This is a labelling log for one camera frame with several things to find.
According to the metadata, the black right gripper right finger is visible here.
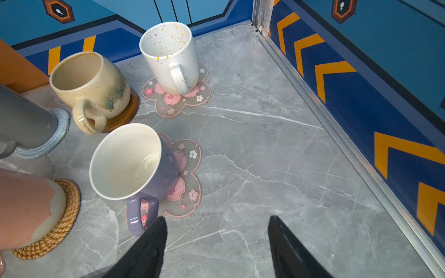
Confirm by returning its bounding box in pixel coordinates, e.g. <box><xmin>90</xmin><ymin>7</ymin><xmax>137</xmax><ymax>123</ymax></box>
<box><xmin>268</xmin><ymin>215</ymin><xmax>333</xmax><ymax>278</ymax></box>

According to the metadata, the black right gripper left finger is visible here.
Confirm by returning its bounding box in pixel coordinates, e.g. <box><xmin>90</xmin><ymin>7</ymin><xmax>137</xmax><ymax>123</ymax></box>
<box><xmin>86</xmin><ymin>217</ymin><xmax>168</xmax><ymax>278</ymax></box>

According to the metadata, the white lavender mug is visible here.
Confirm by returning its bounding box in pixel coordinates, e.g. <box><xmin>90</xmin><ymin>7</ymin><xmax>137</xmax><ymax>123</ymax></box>
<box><xmin>89</xmin><ymin>123</ymin><xmax>180</xmax><ymax>236</ymax></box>

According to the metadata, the tan rattan round coaster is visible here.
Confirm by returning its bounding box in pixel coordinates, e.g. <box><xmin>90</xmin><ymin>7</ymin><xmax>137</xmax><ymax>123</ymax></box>
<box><xmin>12</xmin><ymin>178</ymin><xmax>81</xmax><ymax>260</ymax></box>

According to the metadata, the pink flower coaster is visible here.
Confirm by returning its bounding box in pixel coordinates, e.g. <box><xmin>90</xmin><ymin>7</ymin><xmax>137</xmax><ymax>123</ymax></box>
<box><xmin>142</xmin><ymin>63</ymin><xmax>211</xmax><ymax>118</ymax></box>
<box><xmin>158</xmin><ymin>133</ymin><xmax>202</xmax><ymax>218</ymax></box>

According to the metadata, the orange ceramic mug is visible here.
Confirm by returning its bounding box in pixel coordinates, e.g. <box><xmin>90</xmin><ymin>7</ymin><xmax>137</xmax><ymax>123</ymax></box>
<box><xmin>0</xmin><ymin>168</ymin><xmax>67</xmax><ymax>277</ymax></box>

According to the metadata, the brown wooden round coaster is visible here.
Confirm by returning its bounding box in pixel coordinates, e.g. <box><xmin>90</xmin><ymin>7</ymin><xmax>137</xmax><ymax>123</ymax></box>
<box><xmin>102</xmin><ymin>88</ymin><xmax>140</xmax><ymax>133</ymax></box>

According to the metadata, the light blue woven coaster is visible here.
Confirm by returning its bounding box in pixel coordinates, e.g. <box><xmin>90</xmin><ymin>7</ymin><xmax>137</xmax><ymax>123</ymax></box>
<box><xmin>13</xmin><ymin>108</ymin><xmax>71</xmax><ymax>160</ymax></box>

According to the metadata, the yellow ceramic mug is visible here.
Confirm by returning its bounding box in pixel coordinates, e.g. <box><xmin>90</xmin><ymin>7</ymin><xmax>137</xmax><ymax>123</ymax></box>
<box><xmin>49</xmin><ymin>52</ymin><xmax>130</xmax><ymax>134</ymax></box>

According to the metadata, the grey metal cup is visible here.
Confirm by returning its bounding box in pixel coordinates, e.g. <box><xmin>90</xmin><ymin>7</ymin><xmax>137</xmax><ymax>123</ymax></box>
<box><xmin>1</xmin><ymin>85</ymin><xmax>58</xmax><ymax>159</ymax></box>

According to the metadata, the white ceramic mug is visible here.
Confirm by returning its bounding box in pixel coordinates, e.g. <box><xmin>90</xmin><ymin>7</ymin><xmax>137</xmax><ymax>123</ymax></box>
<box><xmin>139</xmin><ymin>22</ymin><xmax>199</xmax><ymax>95</ymax></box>

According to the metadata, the aluminium frame post right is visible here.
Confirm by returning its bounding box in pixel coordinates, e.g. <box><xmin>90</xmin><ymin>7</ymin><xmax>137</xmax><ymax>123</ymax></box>
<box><xmin>252</xmin><ymin>0</ymin><xmax>274</xmax><ymax>36</ymax></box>

